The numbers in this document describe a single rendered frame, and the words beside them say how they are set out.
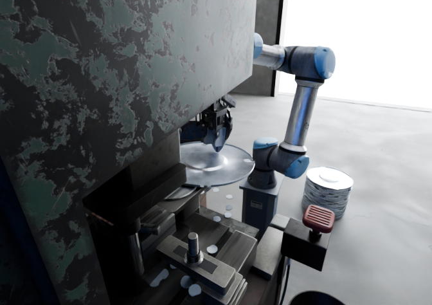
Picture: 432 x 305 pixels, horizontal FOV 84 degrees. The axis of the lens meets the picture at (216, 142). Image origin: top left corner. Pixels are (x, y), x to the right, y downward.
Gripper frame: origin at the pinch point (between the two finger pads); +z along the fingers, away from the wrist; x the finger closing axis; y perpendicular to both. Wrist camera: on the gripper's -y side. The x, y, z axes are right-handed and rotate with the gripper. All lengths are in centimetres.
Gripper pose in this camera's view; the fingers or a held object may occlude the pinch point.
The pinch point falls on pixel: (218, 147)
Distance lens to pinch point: 76.1
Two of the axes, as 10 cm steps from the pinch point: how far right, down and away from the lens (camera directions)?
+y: -5.3, 3.4, -7.8
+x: 8.5, 2.1, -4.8
